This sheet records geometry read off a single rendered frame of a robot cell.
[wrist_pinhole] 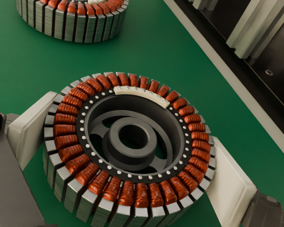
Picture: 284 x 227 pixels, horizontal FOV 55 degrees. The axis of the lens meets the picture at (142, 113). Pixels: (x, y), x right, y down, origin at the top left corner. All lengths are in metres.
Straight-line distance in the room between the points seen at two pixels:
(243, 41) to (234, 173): 0.19
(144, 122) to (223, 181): 0.06
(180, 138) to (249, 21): 0.18
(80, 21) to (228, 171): 0.18
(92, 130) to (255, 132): 0.16
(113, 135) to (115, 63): 0.11
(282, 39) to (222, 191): 0.30
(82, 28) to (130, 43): 0.06
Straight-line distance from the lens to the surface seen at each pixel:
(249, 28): 0.33
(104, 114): 0.20
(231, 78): 0.33
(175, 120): 0.19
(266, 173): 0.26
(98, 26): 0.28
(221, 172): 0.18
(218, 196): 0.18
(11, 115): 0.17
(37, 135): 0.17
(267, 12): 0.31
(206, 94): 0.28
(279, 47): 0.40
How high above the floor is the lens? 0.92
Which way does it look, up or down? 45 degrees down
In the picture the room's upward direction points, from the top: 23 degrees clockwise
